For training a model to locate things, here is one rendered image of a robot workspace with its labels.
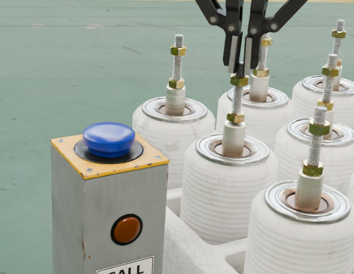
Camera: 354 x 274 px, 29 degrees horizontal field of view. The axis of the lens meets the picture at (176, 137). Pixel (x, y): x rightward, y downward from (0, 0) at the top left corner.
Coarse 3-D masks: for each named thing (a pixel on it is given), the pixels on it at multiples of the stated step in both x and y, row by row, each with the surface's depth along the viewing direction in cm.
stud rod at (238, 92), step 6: (240, 66) 65; (240, 72) 66; (234, 90) 67; (240, 90) 66; (234, 96) 67; (240, 96) 66; (234, 102) 67; (240, 102) 67; (234, 108) 67; (240, 108) 67
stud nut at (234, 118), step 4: (228, 112) 67; (244, 112) 68; (228, 116) 67; (232, 116) 67; (236, 116) 67; (240, 116) 67; (244, 116) 68; (228, 120) 67; (232, 120) 67; (236, 120) 67; (240, 120) 67
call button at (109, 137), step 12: (84, 132) 52; (96, 132) 51; (108, 132) 52; (120, 132) 52; (132, 132) 52; (84, 144) 51; (96, 144) 50; (108, 144) 50; (120, 144) 50; (132, 144) 52; (108, 156) 51
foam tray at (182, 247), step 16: (176, 192) 75; (176, 208) 75; (176, 224) 69; (176, 240) 66; (192, 240) 66; (240, 240) 67; (176, 256) 66; (192, 256) 64; (208, 256) 64; (224, 256) 64; (240, 256) 66; (176, 272) 67; (192, 272) 64; (208, 272) 62; (224, 272) 62; (240, 272) 66; (352, 272) 64
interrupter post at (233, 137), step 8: (224, 128) 68; (232, 128) 67; (240, 128) 67; (224, 136) 68; (232, 136) 67; (240, 136) 68; (224, 144) 68; (232, 144) 68; (240, 144) 68; (224, 152) 68; (232, 152) 68; (240, 152) 68
